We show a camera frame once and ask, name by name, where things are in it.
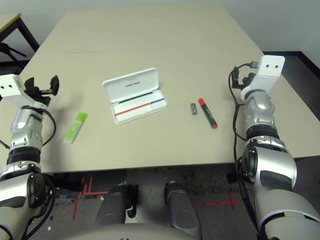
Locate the grey left robot leg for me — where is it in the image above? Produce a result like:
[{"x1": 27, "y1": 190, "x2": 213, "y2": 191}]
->
[{"x1": 94, "y1": 184, "x2": 139, "y2": 228}]

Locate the black table base bar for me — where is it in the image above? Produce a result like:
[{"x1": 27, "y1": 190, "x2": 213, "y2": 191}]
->
[
  {"x1": 226, "y1": 163, "x2": 242, "y2": 183},
  {"x1": 53, "y1": 172, "x2": 83, "y2": 193}
]

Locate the green white highlighter pen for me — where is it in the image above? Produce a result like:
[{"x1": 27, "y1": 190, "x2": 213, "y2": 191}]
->
[{"x1": 63, "y1": 112, "x2": 88, "y2": 145}]

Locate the white Unitree pencil case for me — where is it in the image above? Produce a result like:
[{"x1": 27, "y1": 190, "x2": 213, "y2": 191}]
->
[{"x1": 101, "y1": 67, "x2": 169, "y2": 125}]

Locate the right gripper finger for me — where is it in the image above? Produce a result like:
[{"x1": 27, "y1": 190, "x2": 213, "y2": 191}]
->
[{"x1": 230, "y1": 66, "x2": 240, "y2": 89}]

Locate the grey robot torso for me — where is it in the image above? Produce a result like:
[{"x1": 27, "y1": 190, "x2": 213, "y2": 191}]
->
[{"x1": 63, "y1": 223, "x2": 198, "y2": 240}]

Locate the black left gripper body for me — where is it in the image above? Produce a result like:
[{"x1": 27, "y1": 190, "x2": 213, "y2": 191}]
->
[{"x1": 24, "y1": 84, "x2": 53, "y2": 107}]

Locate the grey crumpled floor debris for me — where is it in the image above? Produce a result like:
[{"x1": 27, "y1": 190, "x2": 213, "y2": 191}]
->
[{"x1": 53, "y1": 196, "x2": 76, "y2": 206}]

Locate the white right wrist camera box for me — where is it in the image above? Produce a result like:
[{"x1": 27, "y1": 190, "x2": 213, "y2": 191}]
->
[{"x1": 239, "y1": 55, "x2": 286, "y2": 100}]

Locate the black framed side table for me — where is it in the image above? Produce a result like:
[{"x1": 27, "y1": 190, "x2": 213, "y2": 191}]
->
[{"x1": 0, "y1": 12, "x2": 41, "y2": 55}]

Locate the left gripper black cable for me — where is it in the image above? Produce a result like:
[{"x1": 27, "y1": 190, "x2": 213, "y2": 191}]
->
[{"x1": 39, "y1": 109, "x2": 57, "y2": 147}]

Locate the black tripod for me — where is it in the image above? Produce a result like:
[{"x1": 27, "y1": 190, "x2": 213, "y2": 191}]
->
[{"x1": 0, "y1": 42, "x2": 27, "y2": 66}]

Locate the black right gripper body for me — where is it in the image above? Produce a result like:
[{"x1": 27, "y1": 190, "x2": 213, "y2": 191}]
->
[{"x1": 240, "y1": 71, "x2": 255, "y2": 87}]

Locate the red black marker pen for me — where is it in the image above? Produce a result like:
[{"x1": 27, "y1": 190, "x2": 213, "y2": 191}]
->
[{"x1": 197, "y1": 97, "x2": 218, "y2": 130}]

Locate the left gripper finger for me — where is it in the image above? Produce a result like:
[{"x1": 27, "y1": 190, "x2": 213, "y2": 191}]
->
[
  {"x1": 49, "y1": 74, "x2": 60, "y2": 96},
  {"x1": 24, "y1": 77, "x2": 35, "y2": 91}
]

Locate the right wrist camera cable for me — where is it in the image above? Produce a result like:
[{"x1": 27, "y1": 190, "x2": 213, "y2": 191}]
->
[{"x1": 228, "y1": 61, "x2": 262, "y2": 240}]

